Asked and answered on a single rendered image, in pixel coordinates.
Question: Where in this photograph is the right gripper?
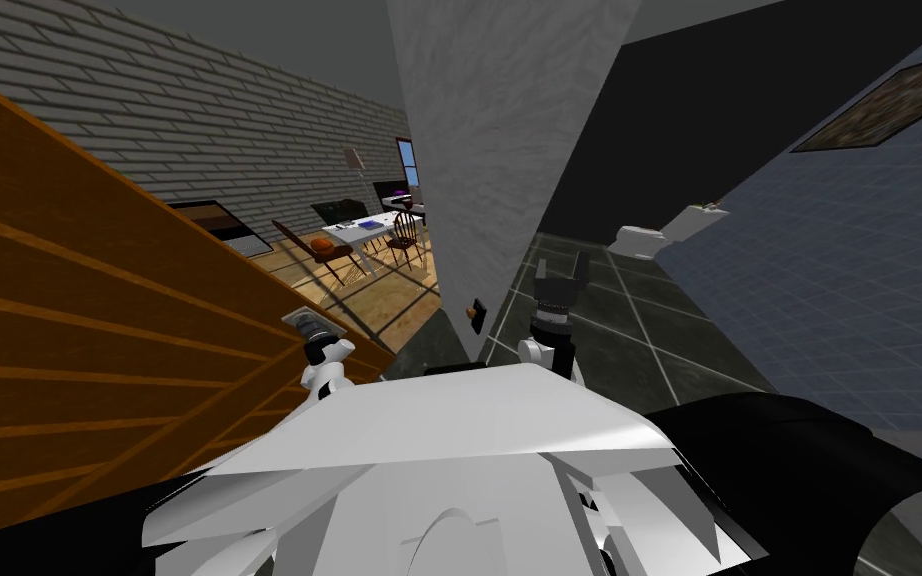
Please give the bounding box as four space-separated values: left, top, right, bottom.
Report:
532 251 591 321

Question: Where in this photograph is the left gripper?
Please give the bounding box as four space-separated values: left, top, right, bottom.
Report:
280 305 347 343

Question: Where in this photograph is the brown wooden chair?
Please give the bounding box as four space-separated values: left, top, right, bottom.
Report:
271 219 368 287

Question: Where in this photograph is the white toilet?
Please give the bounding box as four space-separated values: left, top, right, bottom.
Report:
612 203 731 262

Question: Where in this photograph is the white dining table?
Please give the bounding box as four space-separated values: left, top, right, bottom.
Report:
320 209 424 275

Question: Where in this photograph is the black television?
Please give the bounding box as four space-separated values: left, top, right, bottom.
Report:
309 199 371 228

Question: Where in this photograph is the dark spindle-back chair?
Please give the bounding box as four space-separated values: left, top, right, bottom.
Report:
384 209 428 271

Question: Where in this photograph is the grey floor lamp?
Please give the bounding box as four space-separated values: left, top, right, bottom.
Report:
342 146 369 219

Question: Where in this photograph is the blue window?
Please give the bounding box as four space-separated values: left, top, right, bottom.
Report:
395 137 422 190

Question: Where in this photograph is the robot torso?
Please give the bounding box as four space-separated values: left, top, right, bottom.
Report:
140 361 771 576

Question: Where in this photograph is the brown wooden door leaf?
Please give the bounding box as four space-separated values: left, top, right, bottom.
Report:
0 59 398 547

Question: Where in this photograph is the brown mottled wall picture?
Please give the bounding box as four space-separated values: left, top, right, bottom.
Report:
789 47 922 154

